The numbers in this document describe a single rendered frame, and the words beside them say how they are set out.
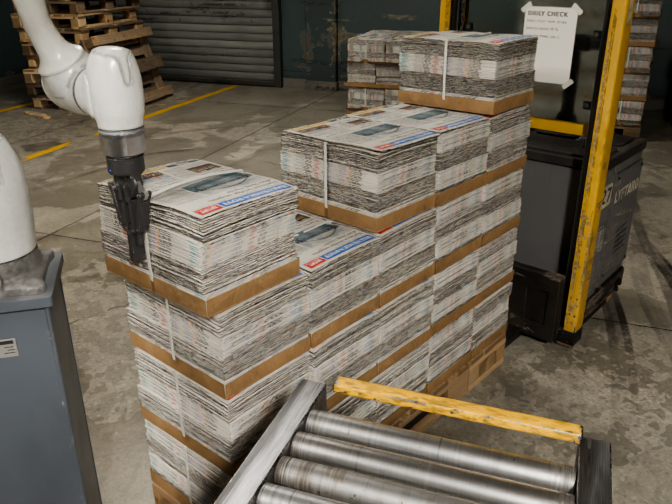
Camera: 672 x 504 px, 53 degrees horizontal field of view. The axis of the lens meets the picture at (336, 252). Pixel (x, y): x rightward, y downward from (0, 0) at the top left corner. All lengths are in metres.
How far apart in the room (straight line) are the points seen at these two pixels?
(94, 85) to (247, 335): 0.62
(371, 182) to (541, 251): 1.41
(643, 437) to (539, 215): 1.00
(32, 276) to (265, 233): 0.50
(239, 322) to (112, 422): 1.19
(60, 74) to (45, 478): 0.80
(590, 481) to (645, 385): 1.81
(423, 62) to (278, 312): 1.12
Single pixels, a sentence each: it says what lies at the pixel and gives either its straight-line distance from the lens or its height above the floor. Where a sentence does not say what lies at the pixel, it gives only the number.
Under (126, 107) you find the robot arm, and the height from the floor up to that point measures 1.27.
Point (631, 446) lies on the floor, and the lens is 2.60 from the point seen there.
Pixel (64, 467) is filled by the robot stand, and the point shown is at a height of 0.63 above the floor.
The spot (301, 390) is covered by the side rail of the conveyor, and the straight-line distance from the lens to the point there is 1.27.
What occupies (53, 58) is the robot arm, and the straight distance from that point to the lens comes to 1.51.
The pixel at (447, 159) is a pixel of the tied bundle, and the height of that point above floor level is 0.98.
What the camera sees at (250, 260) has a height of 0.92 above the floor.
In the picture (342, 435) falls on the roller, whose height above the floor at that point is 0.78.
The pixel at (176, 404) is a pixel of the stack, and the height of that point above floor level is 0.49.
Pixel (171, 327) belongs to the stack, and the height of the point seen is 0.72.
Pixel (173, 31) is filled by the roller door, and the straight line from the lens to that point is 9.72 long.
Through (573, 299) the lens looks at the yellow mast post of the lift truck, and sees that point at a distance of 2.94.
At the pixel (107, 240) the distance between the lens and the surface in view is 1.68.
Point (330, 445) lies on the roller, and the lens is 1.15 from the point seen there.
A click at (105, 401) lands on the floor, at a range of 2.75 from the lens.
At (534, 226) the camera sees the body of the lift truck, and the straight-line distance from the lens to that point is 3.08.
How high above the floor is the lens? 1.53
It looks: 23 degrees down
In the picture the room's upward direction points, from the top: straight up
